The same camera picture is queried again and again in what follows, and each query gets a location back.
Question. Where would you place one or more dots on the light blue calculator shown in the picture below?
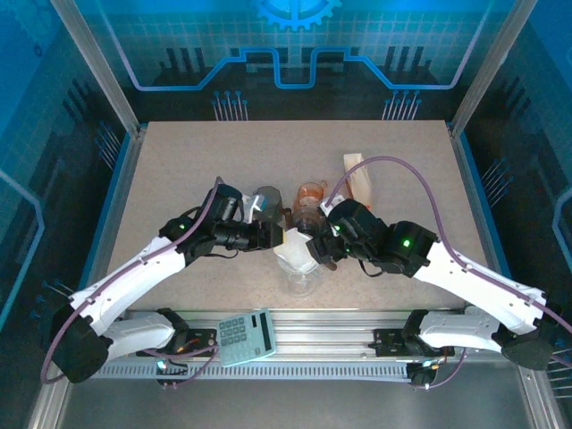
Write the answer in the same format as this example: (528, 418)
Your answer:
(246, 337)

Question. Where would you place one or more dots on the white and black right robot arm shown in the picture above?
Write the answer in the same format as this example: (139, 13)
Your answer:
(482, 279)

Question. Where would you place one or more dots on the grey metal base plate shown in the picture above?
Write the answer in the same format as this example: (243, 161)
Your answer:
(290, 406)

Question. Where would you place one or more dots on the blue table edge strip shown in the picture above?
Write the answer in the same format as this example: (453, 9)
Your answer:
(478, 179)
(123, 152)

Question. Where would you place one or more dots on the smoky grey plastic coffee dripper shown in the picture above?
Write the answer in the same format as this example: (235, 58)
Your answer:
(306, 219)

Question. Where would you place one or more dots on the white paper coffee filter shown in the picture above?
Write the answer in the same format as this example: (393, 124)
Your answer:
(295, 250)

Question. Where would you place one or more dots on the cream and orange filter box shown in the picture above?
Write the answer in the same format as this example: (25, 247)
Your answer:
(359, 183)

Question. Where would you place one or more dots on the blue printed circuit panel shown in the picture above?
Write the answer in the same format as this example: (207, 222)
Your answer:
(179, 36)

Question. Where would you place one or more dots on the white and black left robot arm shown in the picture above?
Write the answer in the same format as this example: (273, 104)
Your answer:
(134, 272)

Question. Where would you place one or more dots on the blue translucent side panel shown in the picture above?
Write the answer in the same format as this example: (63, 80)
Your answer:
(545, 111)
(27, 111)

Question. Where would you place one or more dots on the aluminium mounting rail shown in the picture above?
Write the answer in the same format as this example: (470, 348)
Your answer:
(322, 330)

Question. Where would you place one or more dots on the aluminium frame post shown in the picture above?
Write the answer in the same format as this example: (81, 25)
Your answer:
(100, 67)
(490, 67)

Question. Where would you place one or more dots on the smoky grey hexagonal coffee server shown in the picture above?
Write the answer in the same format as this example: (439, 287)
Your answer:
(269, 194)

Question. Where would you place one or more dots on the clear glass coffee server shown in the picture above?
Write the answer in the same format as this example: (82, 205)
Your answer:
(299, 286)

